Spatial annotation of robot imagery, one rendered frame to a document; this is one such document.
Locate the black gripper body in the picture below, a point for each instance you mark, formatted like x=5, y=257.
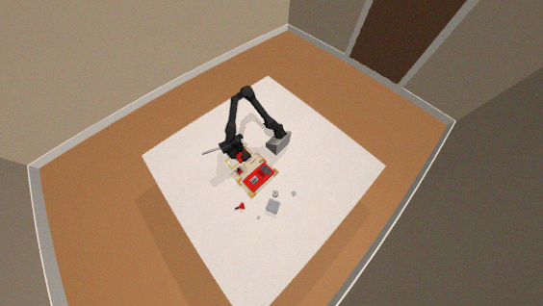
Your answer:
x=245, y=155

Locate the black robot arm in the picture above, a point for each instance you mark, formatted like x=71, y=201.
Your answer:
x=247, y=93

